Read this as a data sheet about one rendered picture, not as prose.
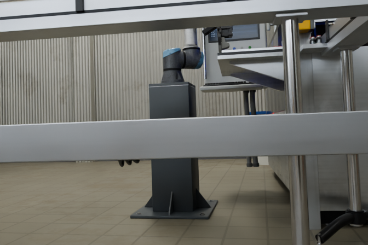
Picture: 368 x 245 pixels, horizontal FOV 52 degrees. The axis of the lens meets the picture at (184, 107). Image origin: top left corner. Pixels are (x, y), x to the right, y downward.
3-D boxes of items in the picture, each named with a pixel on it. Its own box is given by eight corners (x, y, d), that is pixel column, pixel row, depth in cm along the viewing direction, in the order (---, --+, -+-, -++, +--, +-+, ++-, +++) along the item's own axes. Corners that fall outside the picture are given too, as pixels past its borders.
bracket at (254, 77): (283, 91, 247) (282, 71, 247) (283, 90, 244) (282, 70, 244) (231, 93, 251) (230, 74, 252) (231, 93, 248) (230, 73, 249)
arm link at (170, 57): (160, 70, 242) (159, 50, 243) (179, 70, 247) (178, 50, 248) (166, 67, 231) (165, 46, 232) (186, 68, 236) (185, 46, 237)
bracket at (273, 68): (295, 82, 197) (294, 58, 198) (296, 82, 194) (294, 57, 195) (230, 86, 202) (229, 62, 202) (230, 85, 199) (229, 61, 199)
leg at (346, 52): (363, 222, 163) (353, 48, 167) (371, 227, 155) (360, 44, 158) (342, 222, 165) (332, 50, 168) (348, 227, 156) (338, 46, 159)
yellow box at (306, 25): (311, 32, 183) (310, 17, 183) (314, 28, 176) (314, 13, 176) (295, 33, 184) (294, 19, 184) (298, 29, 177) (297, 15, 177)
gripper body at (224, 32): (232, 35, 199) (231, 13, 199) (216, 36, 200) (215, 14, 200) (232, 39, 206) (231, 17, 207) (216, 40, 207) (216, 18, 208)
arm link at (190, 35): (177, 70, 246) (174, -10, 250) (198, 70, 252) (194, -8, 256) (184, 67, 235) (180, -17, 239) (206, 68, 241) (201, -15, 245)
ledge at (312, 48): (327, 52, 183) (327, 48, 183) (334, 46, 170) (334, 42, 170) (298, 53, 184) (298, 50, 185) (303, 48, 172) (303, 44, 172)
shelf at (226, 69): (292, 72, 255) (292, 69, 255) (314, 53, 185) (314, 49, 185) (222, 76, 261) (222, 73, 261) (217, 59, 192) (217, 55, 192)
